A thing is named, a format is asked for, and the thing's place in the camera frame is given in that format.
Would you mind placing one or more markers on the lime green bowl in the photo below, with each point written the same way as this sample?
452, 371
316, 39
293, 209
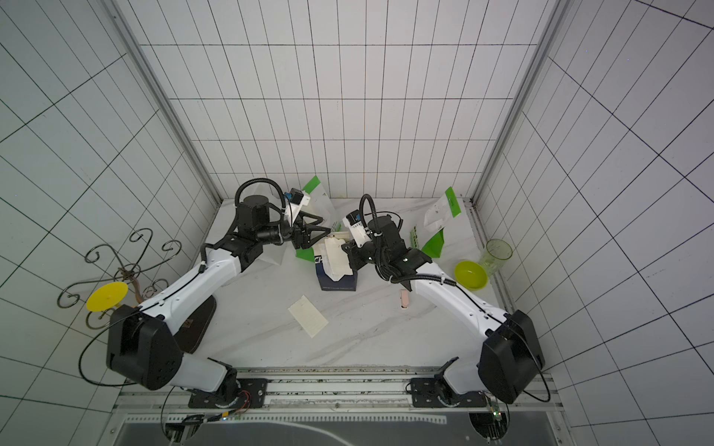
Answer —
471, 275

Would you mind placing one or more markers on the navy blue beige bag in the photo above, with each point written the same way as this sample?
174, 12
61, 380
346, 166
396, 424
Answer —
347, 284

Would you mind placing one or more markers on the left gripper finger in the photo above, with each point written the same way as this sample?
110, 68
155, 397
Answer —
306, 236
305, 222

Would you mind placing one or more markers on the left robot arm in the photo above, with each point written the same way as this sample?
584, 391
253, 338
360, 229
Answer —
141, 341

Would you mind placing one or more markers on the aluminium mounting rail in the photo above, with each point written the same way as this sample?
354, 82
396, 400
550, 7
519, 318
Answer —
374, 390

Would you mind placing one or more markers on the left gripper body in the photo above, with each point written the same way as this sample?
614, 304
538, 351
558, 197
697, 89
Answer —
273, 233

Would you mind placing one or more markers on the yellow plastic goblet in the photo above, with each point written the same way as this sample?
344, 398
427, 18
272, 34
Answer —
107, 296

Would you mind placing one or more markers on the green white bag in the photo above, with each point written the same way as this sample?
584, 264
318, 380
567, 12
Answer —
321, 205
427, 235

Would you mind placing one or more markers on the clear green plastic cup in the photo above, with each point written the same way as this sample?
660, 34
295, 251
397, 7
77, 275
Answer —
494, 256

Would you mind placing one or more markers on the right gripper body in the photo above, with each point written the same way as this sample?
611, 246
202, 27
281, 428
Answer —
354, 256

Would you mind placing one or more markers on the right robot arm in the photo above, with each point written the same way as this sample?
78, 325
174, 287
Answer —
509, 354

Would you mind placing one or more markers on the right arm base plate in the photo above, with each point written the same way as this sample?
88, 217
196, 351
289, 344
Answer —
435, 393

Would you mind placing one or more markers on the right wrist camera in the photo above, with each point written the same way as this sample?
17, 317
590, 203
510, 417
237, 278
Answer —
354, 222

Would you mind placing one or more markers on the cream receipt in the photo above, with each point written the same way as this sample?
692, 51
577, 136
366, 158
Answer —
336, 263
308, 316

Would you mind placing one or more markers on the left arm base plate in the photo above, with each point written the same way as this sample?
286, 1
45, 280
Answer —
248, 393

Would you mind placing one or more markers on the black wire scroll stand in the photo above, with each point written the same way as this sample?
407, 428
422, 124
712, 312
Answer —
144, 262

